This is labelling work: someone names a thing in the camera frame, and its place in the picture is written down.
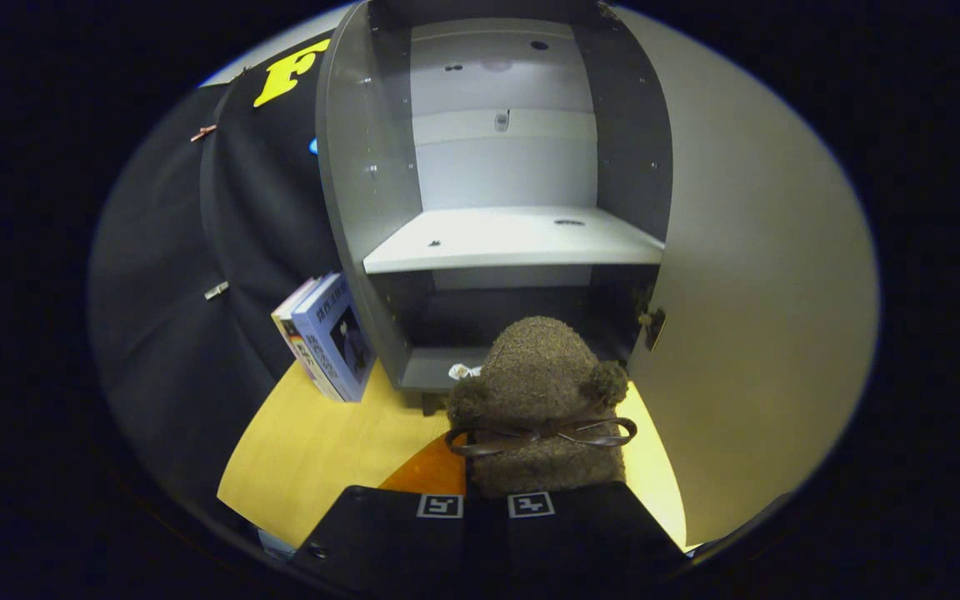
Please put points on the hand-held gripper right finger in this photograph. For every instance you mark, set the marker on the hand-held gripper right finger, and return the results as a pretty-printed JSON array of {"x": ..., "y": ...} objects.
[{"x": 580, "y": 537}]

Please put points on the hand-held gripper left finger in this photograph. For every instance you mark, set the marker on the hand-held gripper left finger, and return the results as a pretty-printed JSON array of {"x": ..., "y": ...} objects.
[{"x": 388, "y": 537}]

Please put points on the fuzzy brown shoe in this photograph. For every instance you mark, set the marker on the fuzzy brown shoe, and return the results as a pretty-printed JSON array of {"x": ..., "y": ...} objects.
[{"x": 534, "y": 375}]

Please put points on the grey shoe cabinet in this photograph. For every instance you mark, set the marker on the grey shoe cabinet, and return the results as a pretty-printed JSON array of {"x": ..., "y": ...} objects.
[{"x": 363, "y": 167}]

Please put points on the metal door hinge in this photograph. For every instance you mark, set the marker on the metal door hinge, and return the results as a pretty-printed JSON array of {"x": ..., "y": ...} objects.
[{"x": 652, "y": 327}]

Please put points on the white cabinet shelf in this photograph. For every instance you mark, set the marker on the white cabinet shelf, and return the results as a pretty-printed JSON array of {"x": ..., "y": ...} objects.
[{"x": 513, "y": 237}]

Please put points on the blue cover book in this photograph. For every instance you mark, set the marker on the blue cover book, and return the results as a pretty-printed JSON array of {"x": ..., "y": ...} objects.
[{"x": 338, "y": 337}]

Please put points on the black backdrop cloth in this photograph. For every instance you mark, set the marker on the black backdrop cloth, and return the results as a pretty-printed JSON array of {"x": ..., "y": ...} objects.
[{"x": 163, "y": 333}]

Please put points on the wooden clothes peg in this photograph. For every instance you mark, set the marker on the wooden clothes peg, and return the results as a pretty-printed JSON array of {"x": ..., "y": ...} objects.
[{"x": 203, "y": 133}]

